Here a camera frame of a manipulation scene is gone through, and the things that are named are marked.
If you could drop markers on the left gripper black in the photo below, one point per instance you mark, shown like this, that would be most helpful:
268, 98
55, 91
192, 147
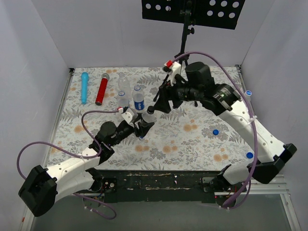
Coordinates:
136, 125

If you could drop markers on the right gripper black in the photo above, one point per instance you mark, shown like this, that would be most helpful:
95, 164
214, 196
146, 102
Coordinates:
169, 95

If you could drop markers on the small black-label clear bottle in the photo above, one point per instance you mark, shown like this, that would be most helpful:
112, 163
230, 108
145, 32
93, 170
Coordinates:
148, 116

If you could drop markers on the clear Pocari bottle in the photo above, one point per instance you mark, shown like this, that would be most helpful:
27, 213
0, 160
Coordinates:
247, 98

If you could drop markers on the blue Pocari Sweat cap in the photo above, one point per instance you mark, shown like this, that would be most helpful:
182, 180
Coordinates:
248, 93

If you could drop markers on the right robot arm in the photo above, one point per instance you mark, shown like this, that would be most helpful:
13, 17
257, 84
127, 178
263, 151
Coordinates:
272, 154

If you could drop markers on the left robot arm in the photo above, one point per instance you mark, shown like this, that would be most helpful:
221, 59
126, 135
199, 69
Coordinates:
43, 187

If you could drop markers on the Pepsi bottle text label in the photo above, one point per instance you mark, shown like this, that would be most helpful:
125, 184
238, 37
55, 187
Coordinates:
138, 98

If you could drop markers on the Pepsi bottle logo label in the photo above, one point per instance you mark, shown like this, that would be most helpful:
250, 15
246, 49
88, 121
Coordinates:
123, 99

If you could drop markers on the tall clear plastic bottle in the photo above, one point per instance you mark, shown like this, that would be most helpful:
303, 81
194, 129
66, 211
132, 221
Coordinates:
123, 83

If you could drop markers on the plain blue bottle cap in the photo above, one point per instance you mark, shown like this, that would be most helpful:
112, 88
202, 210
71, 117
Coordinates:
215, 132

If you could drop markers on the floral tablecloth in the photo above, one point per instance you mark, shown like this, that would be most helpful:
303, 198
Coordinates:
180, 140

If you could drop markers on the red glitter toy microphone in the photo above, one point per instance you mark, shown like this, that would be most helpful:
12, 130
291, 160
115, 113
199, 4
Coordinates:
102, 89

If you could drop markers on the blue toy microphone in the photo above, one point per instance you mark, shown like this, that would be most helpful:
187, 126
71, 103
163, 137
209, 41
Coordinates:
84, 87

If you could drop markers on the black music stand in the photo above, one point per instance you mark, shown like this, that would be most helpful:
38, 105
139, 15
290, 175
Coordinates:
185, 24

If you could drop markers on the plain blue cap near edge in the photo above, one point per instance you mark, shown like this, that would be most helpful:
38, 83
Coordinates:
249, 155

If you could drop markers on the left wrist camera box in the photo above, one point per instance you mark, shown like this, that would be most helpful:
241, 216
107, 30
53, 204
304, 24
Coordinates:
129, 116

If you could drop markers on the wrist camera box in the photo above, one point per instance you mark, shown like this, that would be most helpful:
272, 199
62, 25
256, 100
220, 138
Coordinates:
172, 68
129, 116

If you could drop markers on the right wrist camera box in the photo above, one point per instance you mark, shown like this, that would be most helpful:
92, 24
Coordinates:
172, 68

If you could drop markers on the black table front rail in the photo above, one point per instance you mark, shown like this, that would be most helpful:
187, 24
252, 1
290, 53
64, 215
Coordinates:
146, 186

